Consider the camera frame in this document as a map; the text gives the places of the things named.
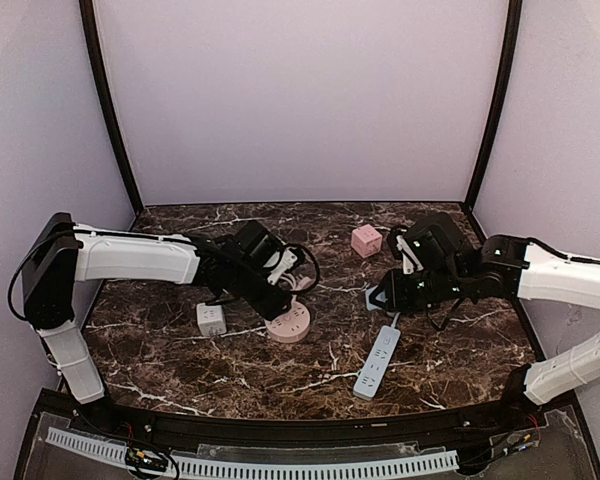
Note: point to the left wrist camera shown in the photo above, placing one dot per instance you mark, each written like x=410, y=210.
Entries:
x=279, y=264

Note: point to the round pink power strip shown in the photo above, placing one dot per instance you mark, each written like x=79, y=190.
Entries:
x=292, y=326

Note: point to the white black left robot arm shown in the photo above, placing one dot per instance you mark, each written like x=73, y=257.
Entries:
x=246, y=265

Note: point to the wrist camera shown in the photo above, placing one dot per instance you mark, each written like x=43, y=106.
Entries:
x=279, y=264
x=402, y=251

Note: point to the blue power strip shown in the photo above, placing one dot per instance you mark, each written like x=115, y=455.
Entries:
x=376, y=364

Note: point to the white cable duct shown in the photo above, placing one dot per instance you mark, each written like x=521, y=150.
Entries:
x=390, y=461

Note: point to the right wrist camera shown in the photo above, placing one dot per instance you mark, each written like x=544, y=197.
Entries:
x=402, y=251

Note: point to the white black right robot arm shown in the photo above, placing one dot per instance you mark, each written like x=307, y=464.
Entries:
x=439, y=264

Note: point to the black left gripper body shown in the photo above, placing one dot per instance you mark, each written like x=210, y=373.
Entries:
x=272, y=304

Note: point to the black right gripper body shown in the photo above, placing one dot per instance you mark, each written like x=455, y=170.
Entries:
x=393, y=292

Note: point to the small circuit board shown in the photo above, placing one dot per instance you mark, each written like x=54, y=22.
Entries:
x=145, y=461

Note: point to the pink cube socket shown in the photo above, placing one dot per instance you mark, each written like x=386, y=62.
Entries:
x=366, y=241

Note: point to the black front rail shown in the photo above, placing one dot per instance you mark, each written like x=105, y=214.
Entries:
x=465, y=427

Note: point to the small blue plug adapter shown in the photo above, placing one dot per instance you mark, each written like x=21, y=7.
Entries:
x=374, y=302

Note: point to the white cube socket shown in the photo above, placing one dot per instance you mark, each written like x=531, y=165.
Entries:
x=210, y=320

